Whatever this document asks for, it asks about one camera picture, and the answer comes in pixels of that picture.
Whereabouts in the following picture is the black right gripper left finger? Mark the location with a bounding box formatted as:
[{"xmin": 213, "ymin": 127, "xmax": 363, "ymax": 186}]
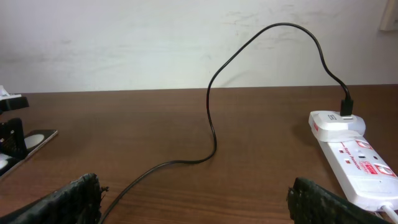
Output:
[{"xmin": 1, "ymin": 173, "xmax": 103, "ymax": 224}]

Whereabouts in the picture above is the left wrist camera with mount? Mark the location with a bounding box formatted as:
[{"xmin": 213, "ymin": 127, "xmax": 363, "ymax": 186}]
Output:
[{"xmin": 0, "ymin": 85, "xmax": 29, "ymax": 114}]

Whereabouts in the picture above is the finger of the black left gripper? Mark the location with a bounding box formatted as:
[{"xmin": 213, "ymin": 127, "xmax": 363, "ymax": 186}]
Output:
[{"xmin": 1, "ymin": 118, "xmax": 28, "ymax": 160}]

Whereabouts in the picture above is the white power strip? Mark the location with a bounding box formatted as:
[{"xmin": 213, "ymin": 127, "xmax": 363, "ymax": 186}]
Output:
[{"xmin": 318, "ymin": 137, "xmax": 397, "ymax": 212}]

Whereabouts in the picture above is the black smartphone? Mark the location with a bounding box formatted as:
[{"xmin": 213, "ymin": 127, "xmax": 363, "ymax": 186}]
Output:
[{"xmin": 1, "ymin": 129, "xmax": 58, "ymax": 179}]

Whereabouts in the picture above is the white power strip cord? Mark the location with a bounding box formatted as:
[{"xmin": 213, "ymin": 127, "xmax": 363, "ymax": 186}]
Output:
[{"xmin": 379, "ymin": 203, "xmax": 398, "ymax": 223}]

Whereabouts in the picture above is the black USB charging cable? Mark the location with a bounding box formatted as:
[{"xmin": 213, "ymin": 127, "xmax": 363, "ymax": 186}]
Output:
[{"xmin": 98, "ymin": 22, "xmax": 354, "ymax": 224}]

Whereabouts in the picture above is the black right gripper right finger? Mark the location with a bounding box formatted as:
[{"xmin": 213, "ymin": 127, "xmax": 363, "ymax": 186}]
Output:
[{"xmin": 287, "ymin": 177, "xmax": 389, "ymax": 224}]

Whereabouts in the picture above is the white USB charger plug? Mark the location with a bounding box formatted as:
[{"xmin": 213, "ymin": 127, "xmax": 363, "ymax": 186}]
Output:
[{"xmin": 308, "ymin": 111, "xmax": 366, "ymax": 142}]

